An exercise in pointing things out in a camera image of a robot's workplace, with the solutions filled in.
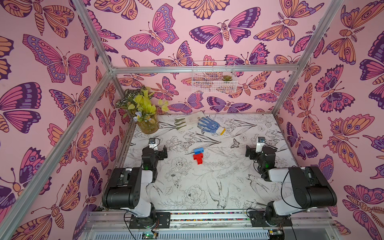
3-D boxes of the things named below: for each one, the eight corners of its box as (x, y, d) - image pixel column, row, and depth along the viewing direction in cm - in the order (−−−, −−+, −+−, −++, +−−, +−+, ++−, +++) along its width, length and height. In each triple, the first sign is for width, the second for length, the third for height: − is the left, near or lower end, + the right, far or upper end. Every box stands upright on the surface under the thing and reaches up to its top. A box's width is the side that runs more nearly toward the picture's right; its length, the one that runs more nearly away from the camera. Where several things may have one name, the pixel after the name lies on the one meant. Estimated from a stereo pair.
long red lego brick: (193, 164, 96) (193, 161, 93) (193, 155, 99) (193, 153, 97) (203, 164, 96) (203, 161, 93) (203, 155, 99) (203, 153, 97)
